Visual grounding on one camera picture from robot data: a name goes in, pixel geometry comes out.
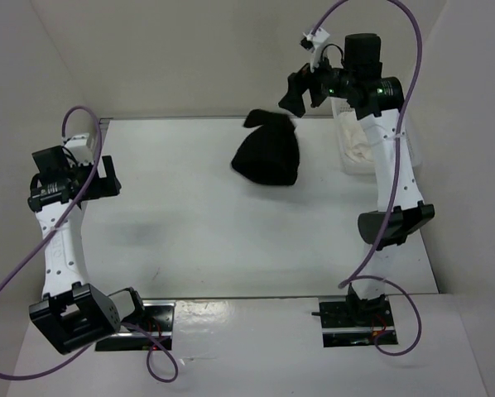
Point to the black skirt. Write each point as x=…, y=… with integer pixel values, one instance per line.
x=270, y=154

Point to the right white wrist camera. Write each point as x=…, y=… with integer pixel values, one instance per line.
x=315, y=43

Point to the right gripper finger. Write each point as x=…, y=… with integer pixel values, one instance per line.
x=292, y=101
x=317, y=97

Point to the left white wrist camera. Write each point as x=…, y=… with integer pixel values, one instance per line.
x=80, y=148

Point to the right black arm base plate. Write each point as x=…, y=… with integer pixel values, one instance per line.
x=342, y=327

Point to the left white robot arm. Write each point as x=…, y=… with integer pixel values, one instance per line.
x=73, y=313

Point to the white skirt in basket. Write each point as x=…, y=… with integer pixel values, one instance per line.
x=355, y=142

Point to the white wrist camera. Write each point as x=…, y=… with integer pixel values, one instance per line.
x=80, y=148
x=315, y=43

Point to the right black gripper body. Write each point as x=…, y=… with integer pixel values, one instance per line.
x=324, y=78

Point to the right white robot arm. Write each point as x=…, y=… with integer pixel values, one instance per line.
x=377, y=102

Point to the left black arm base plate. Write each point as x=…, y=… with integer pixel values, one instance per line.
x=158, y=320

